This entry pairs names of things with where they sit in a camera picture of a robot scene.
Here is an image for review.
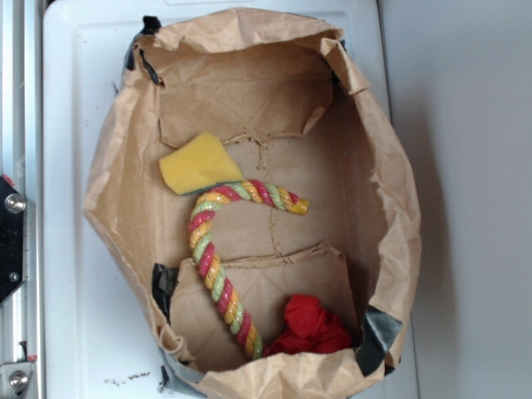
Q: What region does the multicolored twisted rope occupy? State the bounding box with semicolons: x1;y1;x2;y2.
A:
187;179;311;361

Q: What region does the brown paper bag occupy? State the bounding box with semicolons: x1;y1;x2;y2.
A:
83;7;421;398

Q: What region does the yellow sponge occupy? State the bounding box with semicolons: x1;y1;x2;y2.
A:
159;131;245;195

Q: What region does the red crumpled cloth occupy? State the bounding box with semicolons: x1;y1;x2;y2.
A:
264;294;352;357

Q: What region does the black mounting bracket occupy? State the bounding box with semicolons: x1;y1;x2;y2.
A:
0;175;27;305

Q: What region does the aluminium frame rail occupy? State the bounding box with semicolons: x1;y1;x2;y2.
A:
1;1;47;398

